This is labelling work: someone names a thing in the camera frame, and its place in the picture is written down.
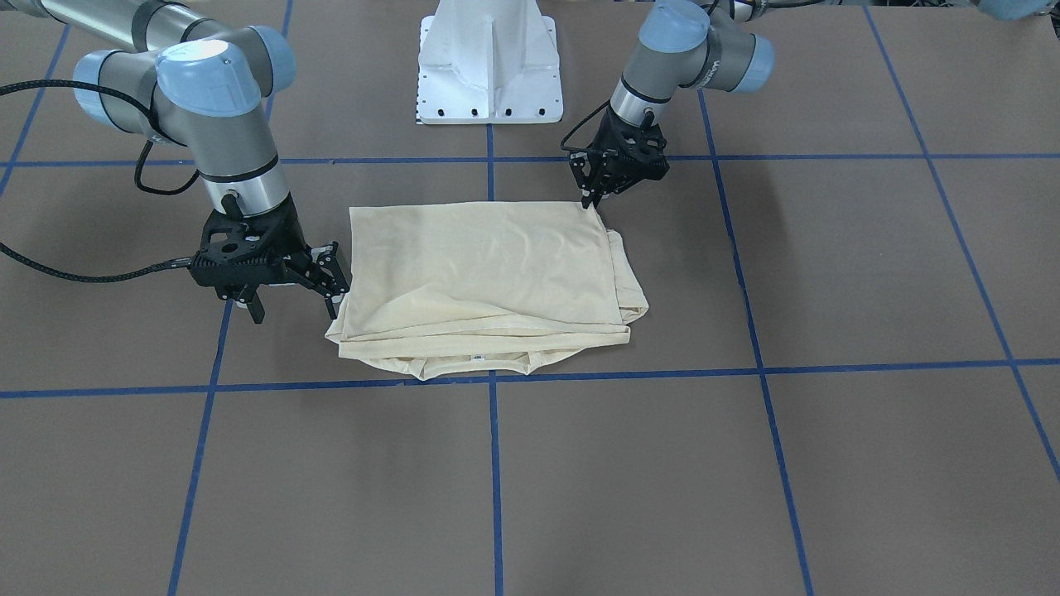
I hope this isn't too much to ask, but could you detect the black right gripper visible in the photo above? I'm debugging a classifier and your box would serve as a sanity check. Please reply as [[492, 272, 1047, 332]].
[[189, 196, 349, 325]]

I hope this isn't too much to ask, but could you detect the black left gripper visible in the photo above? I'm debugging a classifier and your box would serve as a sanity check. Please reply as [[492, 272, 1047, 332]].
[[568, 106, 669, 209]]

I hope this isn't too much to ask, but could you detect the cream long-sleeve printed shirt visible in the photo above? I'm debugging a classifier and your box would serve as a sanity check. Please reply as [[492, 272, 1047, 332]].
[[325, 201, 650, 381]]

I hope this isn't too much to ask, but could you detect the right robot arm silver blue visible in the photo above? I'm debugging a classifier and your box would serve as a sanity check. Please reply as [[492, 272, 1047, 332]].
[[2, 1, 349, 322]]

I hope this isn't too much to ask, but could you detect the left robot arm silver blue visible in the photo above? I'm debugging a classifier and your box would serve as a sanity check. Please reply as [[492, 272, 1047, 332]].
[[560, 1, 812, 209]]

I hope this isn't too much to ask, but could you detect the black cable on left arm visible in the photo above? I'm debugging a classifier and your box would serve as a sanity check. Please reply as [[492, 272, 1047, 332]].
[[560, 101, 614, 158]]

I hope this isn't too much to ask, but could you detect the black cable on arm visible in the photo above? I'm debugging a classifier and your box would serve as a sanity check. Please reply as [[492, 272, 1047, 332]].
[[0, 78, 208, 284], [560, 101, 614, 158]]

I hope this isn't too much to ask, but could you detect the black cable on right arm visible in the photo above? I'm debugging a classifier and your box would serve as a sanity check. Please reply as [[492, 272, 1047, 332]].
[[0, 78, 208, 284]]

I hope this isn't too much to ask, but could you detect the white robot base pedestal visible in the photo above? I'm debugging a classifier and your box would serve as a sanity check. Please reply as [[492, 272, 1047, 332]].
[[416, 1, 564, 125]]

